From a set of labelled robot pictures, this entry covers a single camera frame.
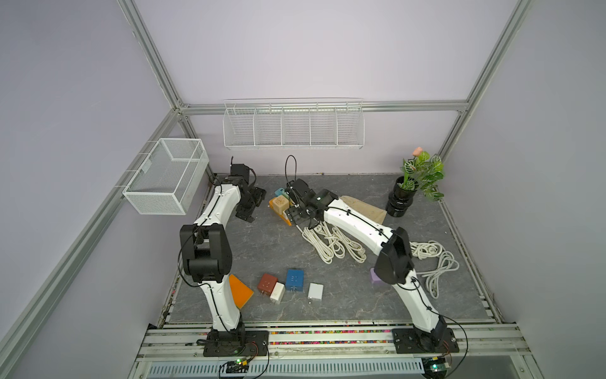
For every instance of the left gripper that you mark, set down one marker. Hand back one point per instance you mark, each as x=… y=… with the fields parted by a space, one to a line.
x=244 y=213

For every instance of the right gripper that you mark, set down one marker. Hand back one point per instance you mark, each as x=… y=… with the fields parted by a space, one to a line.
x=292 y=214

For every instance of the orange power strip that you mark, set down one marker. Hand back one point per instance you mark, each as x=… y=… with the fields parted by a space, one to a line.
x=282 y=215

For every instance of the blue cube socket adapter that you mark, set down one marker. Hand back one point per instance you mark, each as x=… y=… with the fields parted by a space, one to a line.
x=295 y=280

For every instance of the white usb charger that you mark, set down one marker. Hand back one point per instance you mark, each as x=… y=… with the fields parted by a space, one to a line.
x=315 y=291
x=278 y=293

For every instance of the red cube socket adapter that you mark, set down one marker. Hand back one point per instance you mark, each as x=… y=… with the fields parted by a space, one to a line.
x=267 y=284

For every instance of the purple power strip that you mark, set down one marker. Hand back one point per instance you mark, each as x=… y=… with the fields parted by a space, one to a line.
x=374 y=278

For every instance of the beige cube socket adapter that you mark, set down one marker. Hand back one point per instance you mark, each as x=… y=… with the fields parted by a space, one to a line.
x=279 y=204

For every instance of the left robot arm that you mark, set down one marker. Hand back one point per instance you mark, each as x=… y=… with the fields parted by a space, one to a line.
x=205 y=253

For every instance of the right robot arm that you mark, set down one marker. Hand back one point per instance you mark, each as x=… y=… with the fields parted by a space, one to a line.
x=394 y=264

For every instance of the beige work glove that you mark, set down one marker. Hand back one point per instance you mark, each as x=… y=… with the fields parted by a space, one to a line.
x=372 y=212

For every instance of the orange sponge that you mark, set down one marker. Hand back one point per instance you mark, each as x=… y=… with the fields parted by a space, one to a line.
x=241 y=293

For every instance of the artificial plant in black pot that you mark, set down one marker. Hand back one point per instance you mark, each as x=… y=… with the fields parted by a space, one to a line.
x=420 y=174

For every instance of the white mesh wall basket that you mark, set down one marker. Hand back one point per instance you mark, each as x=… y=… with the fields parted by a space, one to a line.
x=166 y=181

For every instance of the white wire wall shelf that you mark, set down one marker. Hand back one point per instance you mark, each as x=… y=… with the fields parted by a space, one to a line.
x=294 y=123

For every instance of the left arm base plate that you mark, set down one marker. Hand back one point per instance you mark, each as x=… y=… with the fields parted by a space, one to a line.
x=224 y=344

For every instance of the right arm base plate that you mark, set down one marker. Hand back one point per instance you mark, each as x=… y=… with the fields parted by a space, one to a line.
x=412 y=341

